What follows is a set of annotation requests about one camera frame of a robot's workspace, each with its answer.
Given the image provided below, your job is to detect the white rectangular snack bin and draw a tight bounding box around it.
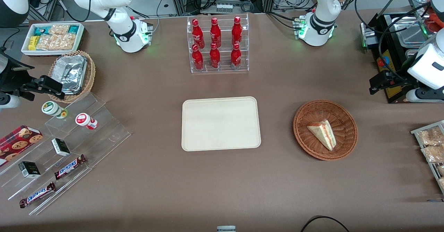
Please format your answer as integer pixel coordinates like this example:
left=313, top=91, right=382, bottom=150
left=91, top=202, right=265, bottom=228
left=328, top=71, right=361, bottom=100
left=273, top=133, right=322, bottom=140
left=21, top=22, right=85, bottom=57

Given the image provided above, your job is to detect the white power strip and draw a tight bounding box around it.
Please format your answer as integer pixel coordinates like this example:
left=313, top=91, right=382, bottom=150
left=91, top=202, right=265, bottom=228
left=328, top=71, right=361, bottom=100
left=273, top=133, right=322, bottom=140
left=214, top=2, right=233, bottom=13

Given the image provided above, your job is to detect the triangular sandwich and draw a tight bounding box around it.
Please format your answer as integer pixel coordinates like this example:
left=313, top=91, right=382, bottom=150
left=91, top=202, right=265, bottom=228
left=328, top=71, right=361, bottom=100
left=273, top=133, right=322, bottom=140
left=307, top=119, right=337, bottom=151

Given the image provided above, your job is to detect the metal wire rack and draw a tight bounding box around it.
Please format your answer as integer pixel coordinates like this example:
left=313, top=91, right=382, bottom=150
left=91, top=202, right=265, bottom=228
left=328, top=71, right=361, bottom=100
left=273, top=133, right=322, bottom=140
left=411, top=120, right=444, bottom=195

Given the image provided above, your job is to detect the silver power supply box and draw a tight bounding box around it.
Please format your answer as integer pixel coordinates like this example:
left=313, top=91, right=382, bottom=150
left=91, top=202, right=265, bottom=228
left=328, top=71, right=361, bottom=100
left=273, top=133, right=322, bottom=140
left=360, top=22, right=381, bottom=49

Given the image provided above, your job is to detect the aluminium foil container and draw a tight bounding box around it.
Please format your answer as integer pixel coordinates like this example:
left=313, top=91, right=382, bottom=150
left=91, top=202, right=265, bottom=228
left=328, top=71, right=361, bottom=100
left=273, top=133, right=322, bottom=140
left=52, top=55, right=88, bottom=95

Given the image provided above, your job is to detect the small black carton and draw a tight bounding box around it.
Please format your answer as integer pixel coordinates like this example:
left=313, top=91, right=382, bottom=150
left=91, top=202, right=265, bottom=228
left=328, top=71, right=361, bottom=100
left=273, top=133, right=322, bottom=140
left=51, top=138, right=71, bottom=157
left=18, top=161, right=41, bottom=179

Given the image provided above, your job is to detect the clear acrylic bottle rack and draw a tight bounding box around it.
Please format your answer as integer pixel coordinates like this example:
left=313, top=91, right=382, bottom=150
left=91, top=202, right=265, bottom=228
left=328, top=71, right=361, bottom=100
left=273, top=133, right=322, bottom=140
left=187, top=14, right=249, bottom=74

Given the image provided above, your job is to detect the snickers chocolate bar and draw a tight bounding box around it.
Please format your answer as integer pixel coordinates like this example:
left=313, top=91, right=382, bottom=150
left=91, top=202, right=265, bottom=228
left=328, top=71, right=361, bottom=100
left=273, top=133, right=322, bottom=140
left=54, top=154, right=87, bottom=180
left=19, top=182, right=56, bottom=209

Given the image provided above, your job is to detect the red lid yogurt cup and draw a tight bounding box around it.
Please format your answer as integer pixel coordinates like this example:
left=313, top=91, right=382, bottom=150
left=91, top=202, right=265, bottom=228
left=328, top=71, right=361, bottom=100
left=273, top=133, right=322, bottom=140
left=75, top=113, right=98, bottom=130

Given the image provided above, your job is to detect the red tartan cookie box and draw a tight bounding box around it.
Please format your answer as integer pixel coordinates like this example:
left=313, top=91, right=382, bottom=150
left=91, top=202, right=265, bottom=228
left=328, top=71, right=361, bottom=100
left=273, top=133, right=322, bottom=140
left=0, top=125, right=43, bottom=167

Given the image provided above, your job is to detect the clear acrylic stepped stand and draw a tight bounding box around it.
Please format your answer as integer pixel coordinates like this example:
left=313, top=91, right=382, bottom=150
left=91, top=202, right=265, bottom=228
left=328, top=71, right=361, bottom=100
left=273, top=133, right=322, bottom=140
left=0, top=124, right=92, bottom=216
left=44, top=93, right=131, bottom=168

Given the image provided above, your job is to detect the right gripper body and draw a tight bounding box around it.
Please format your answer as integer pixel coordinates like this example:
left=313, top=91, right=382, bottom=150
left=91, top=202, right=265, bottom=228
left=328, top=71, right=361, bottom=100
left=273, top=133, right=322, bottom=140
left=0, top=51, right=35, bottom=94

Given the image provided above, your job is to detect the brown wicker basket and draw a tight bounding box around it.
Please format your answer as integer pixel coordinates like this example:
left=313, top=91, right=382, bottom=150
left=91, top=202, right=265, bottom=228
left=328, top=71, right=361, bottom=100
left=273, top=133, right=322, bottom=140
left=293, top=100, right=358, bottom=161

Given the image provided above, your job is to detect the light tan wicker basket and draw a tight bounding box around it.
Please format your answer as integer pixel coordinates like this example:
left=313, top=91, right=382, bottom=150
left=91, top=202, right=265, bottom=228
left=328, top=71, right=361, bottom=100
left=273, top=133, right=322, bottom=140
left=48, top=50, right=96, bottom=103

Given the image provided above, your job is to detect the clear cookie bag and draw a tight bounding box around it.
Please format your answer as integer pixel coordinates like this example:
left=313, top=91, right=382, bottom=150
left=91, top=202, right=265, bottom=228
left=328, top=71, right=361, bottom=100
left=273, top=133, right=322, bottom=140
left=36, top=34, right=76, bottom=51
left=49, top=24, right=70, bottom=35

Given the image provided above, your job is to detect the beige plastic tray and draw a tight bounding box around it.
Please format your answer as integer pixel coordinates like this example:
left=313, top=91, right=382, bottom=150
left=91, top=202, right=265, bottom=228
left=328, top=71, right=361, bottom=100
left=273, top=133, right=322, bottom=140
left=181, top=96, right=262, bottom=152

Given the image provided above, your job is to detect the green lid yogurt cup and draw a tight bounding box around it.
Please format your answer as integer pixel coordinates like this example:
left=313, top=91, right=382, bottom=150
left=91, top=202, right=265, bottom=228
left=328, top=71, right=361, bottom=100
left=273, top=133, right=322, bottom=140
left=42, top=101, right=68, bottom=119

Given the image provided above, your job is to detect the red cola bottle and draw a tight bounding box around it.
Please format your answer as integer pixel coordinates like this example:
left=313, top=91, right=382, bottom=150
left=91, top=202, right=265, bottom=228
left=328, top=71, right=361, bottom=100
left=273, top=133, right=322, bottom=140
left=210, top=17, right=222, bottom=48
left=210, top=43, right=221, bottom=69
left=231, top=43, right=242, bottom=69
left=232, top=16, right=242, bottom=47
left=192, top=44, right=204, bottom=70
left=192, top=19, right=205, bottom=49

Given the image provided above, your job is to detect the black looped floor cable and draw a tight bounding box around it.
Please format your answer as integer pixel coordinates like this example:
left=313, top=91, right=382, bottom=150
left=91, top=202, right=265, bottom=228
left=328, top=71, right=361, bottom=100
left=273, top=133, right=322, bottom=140
left=300, top=216, right=351, bottom=232

